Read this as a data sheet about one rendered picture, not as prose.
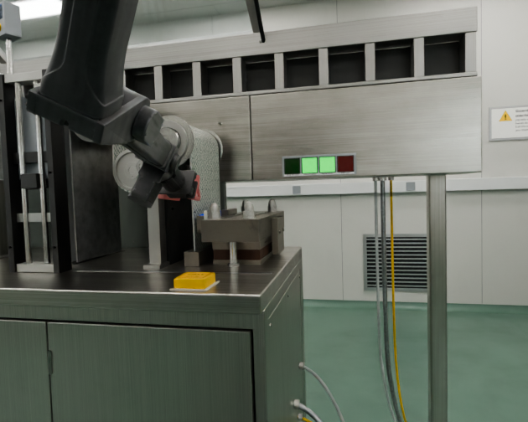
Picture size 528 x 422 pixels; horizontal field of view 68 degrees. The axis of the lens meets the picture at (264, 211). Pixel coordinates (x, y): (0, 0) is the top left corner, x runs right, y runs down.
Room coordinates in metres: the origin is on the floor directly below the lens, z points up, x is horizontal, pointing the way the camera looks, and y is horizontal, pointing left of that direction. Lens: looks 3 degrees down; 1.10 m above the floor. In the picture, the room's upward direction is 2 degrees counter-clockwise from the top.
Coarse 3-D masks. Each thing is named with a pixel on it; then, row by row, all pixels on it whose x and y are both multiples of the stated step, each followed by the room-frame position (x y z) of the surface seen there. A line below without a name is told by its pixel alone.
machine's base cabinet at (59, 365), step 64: (0, 320) 0.93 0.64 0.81; (64, 320) 0.90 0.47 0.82; (128, 320) 0.86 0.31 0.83; (192, 320) 0.83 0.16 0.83; (256, 320) 0.80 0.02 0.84; (0, 384) 0.94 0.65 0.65; (64, 384) 0.90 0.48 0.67; (128, 384) 0.86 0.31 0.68; (192, 384) 0.83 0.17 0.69; (256, 384) 0.80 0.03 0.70
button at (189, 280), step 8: (192, 272) 0.88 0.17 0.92; (200, 272) 0.88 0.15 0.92; (208, 272) 0.88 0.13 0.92; (176, 280) 0.83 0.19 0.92; (184, 280) 0.82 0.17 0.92; (192, 280) 0.82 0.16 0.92; (200, 280) 0.82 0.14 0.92; (208, 280) 0.84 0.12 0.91; (184, 288) 0.82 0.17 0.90; (192, 288) 0.82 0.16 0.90; (200, 288) 0.82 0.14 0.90
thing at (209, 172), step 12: (192, 168) 1.11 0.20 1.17; (204, 168) 1.21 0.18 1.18; (216, 168) 1.31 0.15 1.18; (204, 180) 1.21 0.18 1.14; (216, 180) 1.31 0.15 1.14; (204, 192) 1.20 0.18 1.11; (216, 192) 1.31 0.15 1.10; (192, 204) 1.11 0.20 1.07; (204, 204) 1.20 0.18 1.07; (192, 216) 1.11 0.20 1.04
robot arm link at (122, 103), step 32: (64, 0) 0.33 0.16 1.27; (96, 0) 0.33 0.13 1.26; (128, 0) 0.35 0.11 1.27; (64, 32) 0.35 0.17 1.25; (96, 32) 0.34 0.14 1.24; (128, 32) 0.38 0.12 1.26; (64, 64) 0.36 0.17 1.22; (96, 64) 0.35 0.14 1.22; (32, 96) 0.37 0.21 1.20; (64, 96) 0.37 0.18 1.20; (96, 96) 0.37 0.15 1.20; (128, 96) 0.45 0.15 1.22; (96, 128) 0.38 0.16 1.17; (128, 128) 0.45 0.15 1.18
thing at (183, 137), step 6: (162, 126) 1.11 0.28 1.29; (168, 126) 1.11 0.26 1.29; (174, 126) 1.11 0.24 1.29; (180, 126) 1.10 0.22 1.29; (180, 132) 1.10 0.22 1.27; (180, 138) 1.10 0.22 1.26; (186, 138) 1.10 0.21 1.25; (180, 144) 1.10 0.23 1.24; (186, 144) 1.10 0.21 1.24; (180, 150) 1.10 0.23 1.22; (186, 162) 1.19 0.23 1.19
